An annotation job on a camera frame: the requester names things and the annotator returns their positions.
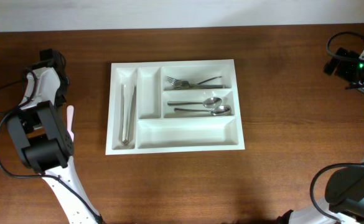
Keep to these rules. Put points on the white cutlery tray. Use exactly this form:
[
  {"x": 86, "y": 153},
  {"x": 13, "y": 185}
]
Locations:
[{"x": 155, "y": 126}]

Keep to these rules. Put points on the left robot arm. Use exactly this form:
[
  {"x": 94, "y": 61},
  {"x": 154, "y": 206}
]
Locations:
[{"x": 42, "y": 140}]

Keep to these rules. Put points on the fork black handle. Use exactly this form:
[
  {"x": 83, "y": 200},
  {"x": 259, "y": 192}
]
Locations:
[{"x": 207, "y": 80}]

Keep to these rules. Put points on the large spoon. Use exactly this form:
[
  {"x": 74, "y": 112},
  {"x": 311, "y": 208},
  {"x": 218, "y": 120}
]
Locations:
[
  {"x": 211, "y": 102},
  {"x": 222, "y": 110}
]

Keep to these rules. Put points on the metal tweezers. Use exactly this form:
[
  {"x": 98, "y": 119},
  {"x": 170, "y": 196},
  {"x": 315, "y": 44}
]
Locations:
[{"x": 128, "y": 94}]

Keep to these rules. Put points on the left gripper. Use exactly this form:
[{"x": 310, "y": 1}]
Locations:
[{"x": 63, "y": 99}]

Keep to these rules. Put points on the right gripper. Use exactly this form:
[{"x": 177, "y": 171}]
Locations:
[{"x": 342, "y": 71}]

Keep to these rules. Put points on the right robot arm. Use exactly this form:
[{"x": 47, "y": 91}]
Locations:
[{"x": 336, "y": 191}]

